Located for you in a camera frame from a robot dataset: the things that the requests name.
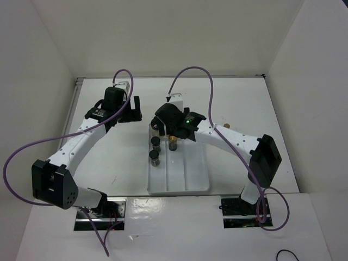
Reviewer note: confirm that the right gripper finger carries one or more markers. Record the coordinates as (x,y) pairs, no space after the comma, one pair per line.
(161,127)
(182,134)

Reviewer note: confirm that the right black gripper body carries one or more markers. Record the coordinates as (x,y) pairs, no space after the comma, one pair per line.
(171,131)

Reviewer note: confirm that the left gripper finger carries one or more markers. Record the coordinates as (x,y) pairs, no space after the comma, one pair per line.
(130,115)
(136,103)

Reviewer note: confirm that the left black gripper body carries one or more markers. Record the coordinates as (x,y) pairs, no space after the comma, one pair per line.
(122,113)

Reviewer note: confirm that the round stopper bottle white powder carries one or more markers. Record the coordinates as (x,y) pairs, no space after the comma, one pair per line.
(154,128)

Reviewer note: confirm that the tall gold band grinder bottle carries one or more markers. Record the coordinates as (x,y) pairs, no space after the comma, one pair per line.
(172,143)

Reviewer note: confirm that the black cap spice jar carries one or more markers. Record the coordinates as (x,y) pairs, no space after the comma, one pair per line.
(156,143)

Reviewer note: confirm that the dark spice jar black lid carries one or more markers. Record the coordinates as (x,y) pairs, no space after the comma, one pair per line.
(154,158)

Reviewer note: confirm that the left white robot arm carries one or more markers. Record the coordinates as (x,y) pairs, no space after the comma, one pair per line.
(52,179)

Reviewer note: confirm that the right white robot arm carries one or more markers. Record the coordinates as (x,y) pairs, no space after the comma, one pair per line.
(261,155)

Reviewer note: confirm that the white compartment organizer tray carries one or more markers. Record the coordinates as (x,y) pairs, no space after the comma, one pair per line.
(181,172)

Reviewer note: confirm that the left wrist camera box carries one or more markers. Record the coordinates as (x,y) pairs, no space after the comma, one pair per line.
(125,86)

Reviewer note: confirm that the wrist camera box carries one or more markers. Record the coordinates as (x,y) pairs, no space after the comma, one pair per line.
(125,86)
(177,100)

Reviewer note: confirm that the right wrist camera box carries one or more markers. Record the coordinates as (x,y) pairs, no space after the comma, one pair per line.
(177,100)

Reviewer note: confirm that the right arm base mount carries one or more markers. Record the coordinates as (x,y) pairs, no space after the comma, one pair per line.
(237,213)

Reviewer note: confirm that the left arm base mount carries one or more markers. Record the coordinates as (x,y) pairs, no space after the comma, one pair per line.
(113,218)

